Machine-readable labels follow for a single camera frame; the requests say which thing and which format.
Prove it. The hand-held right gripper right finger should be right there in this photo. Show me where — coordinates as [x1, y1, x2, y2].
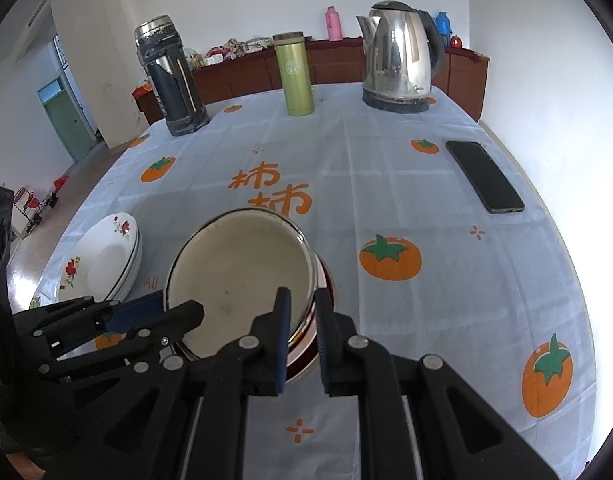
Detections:
[314, 290, 560, 480]

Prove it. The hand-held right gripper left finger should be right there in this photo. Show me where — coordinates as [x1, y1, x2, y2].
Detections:
[79, 287, 292, 480]

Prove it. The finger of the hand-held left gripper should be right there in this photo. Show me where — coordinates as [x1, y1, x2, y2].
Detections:
[39, 300, 206, 378]
[14, 290, 166, 356]

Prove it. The pink plastic bowl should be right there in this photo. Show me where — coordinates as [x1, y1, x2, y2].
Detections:
[284, 255, 340, 383]

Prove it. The white plate red flower print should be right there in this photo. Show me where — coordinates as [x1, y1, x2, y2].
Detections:
[58, 212, 138, 306]

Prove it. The white enamel bowl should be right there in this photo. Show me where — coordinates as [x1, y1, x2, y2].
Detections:
[164, 207, 321, 361]

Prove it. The stainless steel bowl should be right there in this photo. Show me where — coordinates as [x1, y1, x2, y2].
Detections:
[286, 252, 331, 361]

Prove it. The person's left forearm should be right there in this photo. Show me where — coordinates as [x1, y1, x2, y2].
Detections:
[0, 450, 52, 480]

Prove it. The red folding chair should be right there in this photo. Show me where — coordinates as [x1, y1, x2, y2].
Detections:
[11, 186, 43, 233]

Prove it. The green door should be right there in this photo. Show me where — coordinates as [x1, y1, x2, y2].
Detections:
[36, 80, 94, 161]

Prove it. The black steel thermos flask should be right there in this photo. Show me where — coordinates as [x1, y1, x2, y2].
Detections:
[134, 15, 210, 137]

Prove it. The black smartphone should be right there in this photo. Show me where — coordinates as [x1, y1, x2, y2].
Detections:
[445, 140, 526, 214]

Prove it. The green tumbler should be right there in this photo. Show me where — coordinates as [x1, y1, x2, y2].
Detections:
[272, 31, 316, 117]

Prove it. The colourful cloth pile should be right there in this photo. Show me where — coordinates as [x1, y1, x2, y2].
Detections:
[209, 37, 260, 61]

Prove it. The brown wooden sideboard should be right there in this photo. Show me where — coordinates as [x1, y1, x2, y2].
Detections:
[136, 35, 490, 123]

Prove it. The stainless steel electric kettle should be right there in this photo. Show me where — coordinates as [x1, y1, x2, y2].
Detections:
[357, 1, 446, 115]

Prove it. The ceiling light tube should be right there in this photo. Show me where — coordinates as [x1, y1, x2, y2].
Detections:
[29, 0, 62, 26]

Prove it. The pink thermos bottle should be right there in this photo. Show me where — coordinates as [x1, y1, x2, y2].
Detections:
[325, 6, 343, 41]

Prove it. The blue thermos jug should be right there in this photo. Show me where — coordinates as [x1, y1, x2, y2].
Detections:
[434, 11, 452, 46]

